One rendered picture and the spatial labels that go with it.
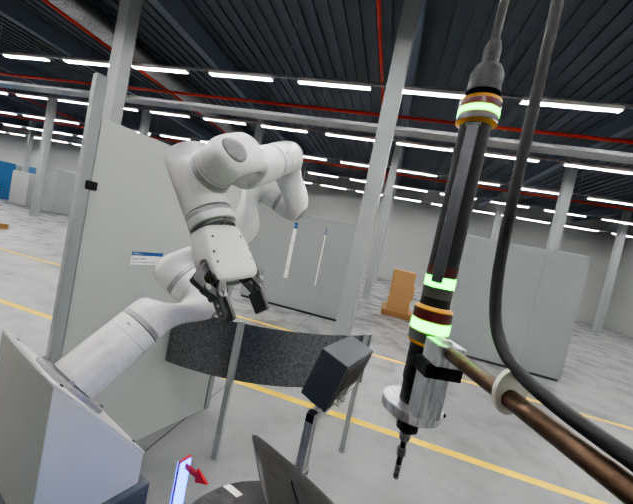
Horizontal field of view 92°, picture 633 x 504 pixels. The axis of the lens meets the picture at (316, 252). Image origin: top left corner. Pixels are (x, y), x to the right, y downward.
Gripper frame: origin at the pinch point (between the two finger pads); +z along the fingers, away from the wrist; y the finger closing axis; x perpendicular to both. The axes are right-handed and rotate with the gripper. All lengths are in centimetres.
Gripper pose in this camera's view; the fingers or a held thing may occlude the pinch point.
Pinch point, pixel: (244, 310)
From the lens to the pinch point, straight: 54.8
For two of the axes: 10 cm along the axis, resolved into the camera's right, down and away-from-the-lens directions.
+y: -4.8, 0.4, -8.8
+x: 7.9, -4.2, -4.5
